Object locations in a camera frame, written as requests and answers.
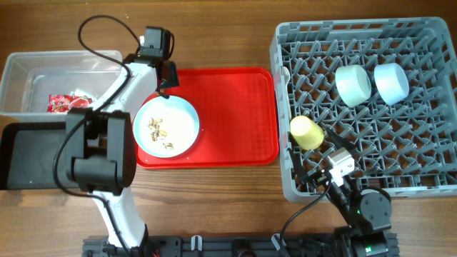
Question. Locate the peanut shells pile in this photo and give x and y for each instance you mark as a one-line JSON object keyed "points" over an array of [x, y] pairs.
{"points": [[157, 134]]}

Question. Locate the grey dishwasher rack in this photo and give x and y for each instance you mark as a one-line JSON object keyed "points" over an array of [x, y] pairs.
{"points": [[409, 148]]}

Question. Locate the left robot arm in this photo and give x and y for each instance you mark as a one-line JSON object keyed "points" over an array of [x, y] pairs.
{"points": [[100, 151]]}

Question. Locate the red snack wrapper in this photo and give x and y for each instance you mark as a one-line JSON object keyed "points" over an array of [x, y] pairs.
{"points": [[63, 103]]}

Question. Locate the light blue bowl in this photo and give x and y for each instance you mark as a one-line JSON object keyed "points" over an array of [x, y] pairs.
{"points": [[391, 82]]}

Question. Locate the red plastic tray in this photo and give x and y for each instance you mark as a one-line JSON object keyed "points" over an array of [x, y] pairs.
{"points": [[238, 120]]}

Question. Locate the yellow cup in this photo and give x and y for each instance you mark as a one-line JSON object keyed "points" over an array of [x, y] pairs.
{"points": [[307, 134]]}

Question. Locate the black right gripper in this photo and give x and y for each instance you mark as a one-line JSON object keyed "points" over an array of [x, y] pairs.
{"points": [[303, 175]]}

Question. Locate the clear plastic storage bin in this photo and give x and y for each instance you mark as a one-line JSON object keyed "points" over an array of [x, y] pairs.
{"points": [[29, 78]]}

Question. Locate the white plastic spoon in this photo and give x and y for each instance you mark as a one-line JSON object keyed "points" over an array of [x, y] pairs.
{"points": [[286, 77]]}

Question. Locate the light green bowl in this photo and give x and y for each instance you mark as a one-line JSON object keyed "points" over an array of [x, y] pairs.
{"points": [[353, 85]]}

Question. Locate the white tissue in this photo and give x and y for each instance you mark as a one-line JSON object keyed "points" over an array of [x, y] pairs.
{"points": [[79, 93]]}

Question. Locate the black waste bin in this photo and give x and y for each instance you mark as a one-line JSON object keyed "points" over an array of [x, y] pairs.
{"points": [[27, 154]]}

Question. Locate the light blue plate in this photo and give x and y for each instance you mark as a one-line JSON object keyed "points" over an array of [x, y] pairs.
{"points": [[181, 122]]}

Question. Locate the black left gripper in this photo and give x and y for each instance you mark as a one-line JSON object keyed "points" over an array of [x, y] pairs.
{"points": [[174, 81]]}

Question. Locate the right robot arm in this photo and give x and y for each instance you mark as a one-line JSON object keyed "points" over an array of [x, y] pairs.
{"points": [[368, 215]]}

